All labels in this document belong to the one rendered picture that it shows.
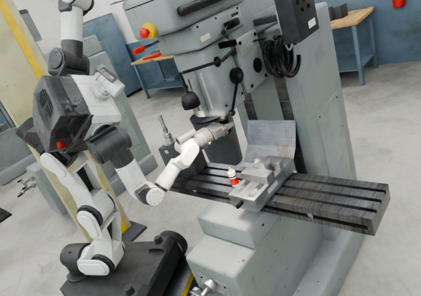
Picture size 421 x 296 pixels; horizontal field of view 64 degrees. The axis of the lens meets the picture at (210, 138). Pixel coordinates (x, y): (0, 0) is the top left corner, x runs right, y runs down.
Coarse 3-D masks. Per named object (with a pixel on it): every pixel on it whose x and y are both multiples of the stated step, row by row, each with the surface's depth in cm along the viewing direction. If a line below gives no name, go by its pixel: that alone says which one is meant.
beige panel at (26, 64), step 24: (0, 0) 241; (0, 24) 242; (24, 24) 253; (0, 48) 242; (24, 48) 254; (0, 72) 243; (24, 72) 255; (0, 96) 244; (24, 96) 255; (24, 120) 256; (72, 168) 285; (96, 168) 302; (72, 216) 289
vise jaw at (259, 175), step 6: (246, 168) 164; (252, 168) 162; (258, 168) 160; (246, 174) 159; (252, 174) 157; (258, 174) 156; (264, 174) 154; (270, 174) 153; (252, 180) 159; (258, 180) 156; (264, 180) 153; (270, 180) 154
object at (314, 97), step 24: (312, 48) 178; (312, 72) 179; (336, 72) 202; (264, 96) 187; (288, 96) 177; (312, 96) 180; (336, 96) 202; (312, 120) 181; (336, 120) 204; (312, 144) 184; (336, 144) 206; (312, 168) 193; (336, 168) 207
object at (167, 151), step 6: (174, 138) 204; (168, 144) 199; (174, 144) 198; (162, 150) 200; (168, 150) 197; (174, 150) 195; (162, 156) 203; (168, 156) 200; (174, 156) 198; (198, 156) 197; (168, 162) 203; (192, 162) 193; (198, 162) 197; (204, 162) 202; (186, 168) 198; (192, 168) 195; (198, 168) 197; (180, 174) 203; (186, 174) 200; (192, 174) 198; (198, 174) 197
